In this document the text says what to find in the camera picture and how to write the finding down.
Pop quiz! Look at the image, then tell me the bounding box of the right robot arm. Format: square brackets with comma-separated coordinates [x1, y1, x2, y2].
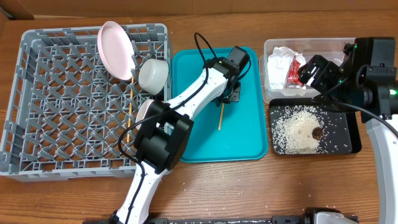
[298, 37, 397, 223]

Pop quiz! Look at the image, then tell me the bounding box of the white napkin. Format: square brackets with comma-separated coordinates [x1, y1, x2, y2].
[267, 47, 306, 90]

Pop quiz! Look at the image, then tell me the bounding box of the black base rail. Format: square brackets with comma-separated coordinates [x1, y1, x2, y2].
[83, 214, 360, 224]

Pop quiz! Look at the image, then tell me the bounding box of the red snack wrapper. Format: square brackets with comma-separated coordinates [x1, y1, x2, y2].
[285, 56, 304, 88]

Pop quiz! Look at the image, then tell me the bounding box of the pink bowl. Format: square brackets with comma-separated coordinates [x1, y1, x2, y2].
[136, 99, 155, 123]

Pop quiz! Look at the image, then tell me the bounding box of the black tray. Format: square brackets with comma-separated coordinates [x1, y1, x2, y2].
[269, 98, 362, 155]

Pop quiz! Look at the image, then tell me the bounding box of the wooden chopstick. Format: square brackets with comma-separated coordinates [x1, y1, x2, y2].
[126, 77, 134, 143]
[218, 103, 224, 131]

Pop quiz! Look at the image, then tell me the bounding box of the brown food scrap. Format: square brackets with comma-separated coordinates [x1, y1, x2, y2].
[312, 127, 324, 141]

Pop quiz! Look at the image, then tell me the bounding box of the grey-green bowl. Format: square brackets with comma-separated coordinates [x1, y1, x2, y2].
[139, 58, 169, 95]

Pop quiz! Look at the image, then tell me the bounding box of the clear plastic bin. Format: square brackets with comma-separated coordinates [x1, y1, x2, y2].
[259, 37, 354, 103]

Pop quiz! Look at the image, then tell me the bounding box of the grey dishwasher rack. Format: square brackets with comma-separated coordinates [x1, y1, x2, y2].
[1, 23, 172, 182]

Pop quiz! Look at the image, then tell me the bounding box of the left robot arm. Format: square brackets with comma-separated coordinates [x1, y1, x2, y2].
[109, 46, 251, 223]

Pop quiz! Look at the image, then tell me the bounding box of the spilled rice pile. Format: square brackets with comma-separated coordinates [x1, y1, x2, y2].
[270, 105, 340, 155]

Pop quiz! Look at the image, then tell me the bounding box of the teal serving tray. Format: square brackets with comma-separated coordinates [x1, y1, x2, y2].
[181, 47, 268, 163]

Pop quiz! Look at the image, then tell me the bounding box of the white round plate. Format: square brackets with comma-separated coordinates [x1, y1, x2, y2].
[97, 21, 136, 80]

